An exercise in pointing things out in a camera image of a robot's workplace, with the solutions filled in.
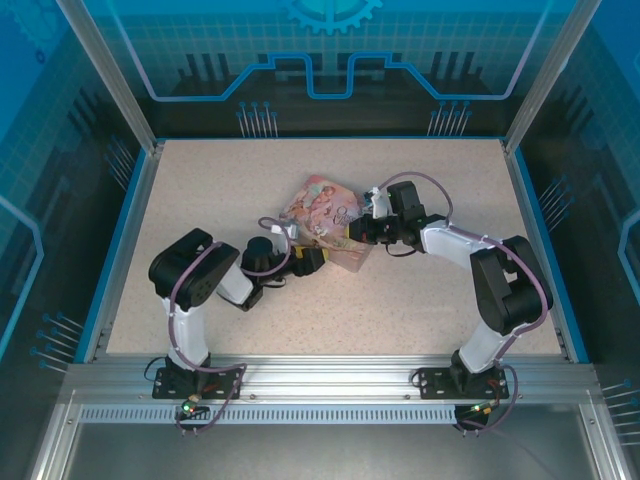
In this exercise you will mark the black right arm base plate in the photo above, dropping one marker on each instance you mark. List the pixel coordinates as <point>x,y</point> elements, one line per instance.
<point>435,382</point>

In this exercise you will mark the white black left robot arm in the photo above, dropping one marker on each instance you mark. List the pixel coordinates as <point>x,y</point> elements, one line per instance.
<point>187,330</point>

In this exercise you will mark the connector with green light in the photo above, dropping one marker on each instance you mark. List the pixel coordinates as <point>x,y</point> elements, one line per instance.
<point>481,410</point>
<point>189,407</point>

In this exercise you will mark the grey metal shelf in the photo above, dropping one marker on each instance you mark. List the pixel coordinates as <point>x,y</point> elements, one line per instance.
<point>325,452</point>

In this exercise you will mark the aluminium frame post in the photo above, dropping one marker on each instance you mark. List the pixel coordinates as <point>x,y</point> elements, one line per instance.
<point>110,75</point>
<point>550,75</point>

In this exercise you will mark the aluminium mounting rail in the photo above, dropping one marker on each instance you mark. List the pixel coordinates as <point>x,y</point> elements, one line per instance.
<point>325,375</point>

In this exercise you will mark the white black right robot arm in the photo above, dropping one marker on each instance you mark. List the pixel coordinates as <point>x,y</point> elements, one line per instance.
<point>450,240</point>

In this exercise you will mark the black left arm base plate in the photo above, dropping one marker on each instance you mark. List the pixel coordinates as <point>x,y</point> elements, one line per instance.
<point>225,382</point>

